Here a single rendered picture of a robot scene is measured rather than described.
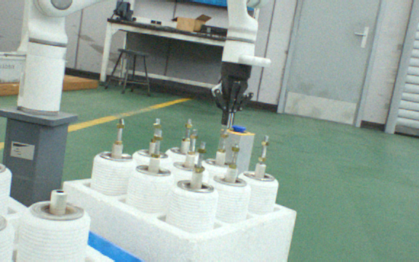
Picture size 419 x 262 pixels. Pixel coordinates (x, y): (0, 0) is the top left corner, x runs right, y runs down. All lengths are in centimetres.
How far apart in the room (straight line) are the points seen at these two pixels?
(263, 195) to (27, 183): 58
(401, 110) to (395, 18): 106
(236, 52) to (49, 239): 65
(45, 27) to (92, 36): 532
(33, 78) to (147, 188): 43
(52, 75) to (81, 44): 540
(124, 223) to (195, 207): 16
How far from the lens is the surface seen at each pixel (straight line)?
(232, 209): 104
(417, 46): 619
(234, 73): 117
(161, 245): 95
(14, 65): 404
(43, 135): 126
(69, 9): 126
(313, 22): 611
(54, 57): 126
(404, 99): 617
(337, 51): 610
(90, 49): 661
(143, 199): 102
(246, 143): 139
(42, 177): 128
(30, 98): 128
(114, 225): 104
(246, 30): 117
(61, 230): 71
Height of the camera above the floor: 50
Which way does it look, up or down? 8 degrees down
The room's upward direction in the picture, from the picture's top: 10 degrees clockwise
